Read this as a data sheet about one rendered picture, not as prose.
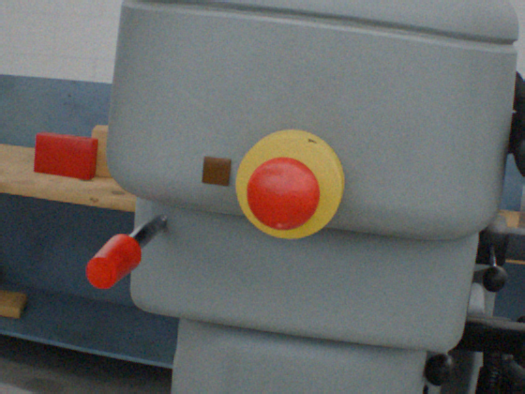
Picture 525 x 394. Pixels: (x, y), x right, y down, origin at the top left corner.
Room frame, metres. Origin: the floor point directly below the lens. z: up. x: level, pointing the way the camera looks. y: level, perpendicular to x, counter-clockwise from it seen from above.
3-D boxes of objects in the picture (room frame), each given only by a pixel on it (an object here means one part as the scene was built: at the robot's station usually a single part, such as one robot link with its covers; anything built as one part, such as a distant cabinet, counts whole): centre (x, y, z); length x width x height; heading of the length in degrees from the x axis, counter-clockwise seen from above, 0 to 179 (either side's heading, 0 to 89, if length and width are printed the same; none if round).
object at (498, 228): (0.95, -0.19, 1.66); 0.12 x 0.04 x 0.04; 172
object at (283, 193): (0.66, -0.01, 1.76); 0.04 x 0.03 x 0.04; 82
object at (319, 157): (0.68, -0.02, 1.76); 0.06 x 0.02 x 0.06; 82
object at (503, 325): (0.91, -0.19, 1.60); 0.08 x 0.02 x 0.04; 82
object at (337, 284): (0.95, -0.05, 1.68); 0.34 x 0.24 x 0.10; 172
